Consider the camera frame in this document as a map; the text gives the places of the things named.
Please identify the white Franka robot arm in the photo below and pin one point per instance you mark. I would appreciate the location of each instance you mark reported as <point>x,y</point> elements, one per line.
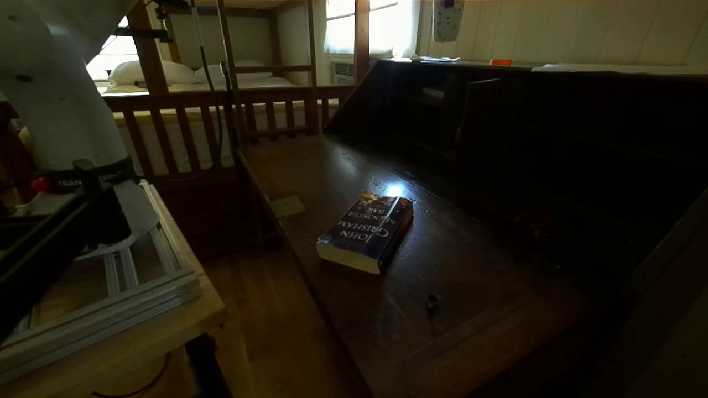
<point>51,103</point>

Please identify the white crumpled paper stack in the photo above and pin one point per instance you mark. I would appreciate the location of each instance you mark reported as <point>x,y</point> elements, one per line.
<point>437,58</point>

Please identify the small orange object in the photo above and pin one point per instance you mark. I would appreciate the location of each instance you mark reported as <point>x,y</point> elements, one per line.
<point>500,62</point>

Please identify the flat white paper sheet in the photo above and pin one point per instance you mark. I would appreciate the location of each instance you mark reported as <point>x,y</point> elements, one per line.
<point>620,70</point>

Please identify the dark paperback book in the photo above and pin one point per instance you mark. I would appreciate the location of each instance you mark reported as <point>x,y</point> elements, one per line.
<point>366,234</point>

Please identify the pale paper note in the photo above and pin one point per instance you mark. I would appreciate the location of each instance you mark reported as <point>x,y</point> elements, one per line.
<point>289,206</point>

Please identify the white pillow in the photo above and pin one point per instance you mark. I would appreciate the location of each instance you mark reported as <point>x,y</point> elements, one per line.
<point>163,71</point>

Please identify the small dark metal object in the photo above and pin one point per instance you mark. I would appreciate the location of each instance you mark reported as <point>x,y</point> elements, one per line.
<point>431,301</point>

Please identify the dark wooden secretary desk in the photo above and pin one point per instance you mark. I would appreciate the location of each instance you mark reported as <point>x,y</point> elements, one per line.
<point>443,333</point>

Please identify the small red base object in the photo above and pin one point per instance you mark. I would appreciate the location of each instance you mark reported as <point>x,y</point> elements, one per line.
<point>40,187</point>

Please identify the light wooden robot table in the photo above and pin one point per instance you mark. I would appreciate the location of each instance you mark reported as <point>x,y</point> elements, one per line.
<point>146,346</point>

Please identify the wooden bed frame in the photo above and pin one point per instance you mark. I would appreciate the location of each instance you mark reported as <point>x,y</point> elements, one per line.
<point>190,101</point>

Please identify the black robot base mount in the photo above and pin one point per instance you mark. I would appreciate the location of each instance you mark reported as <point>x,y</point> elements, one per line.
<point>44,251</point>

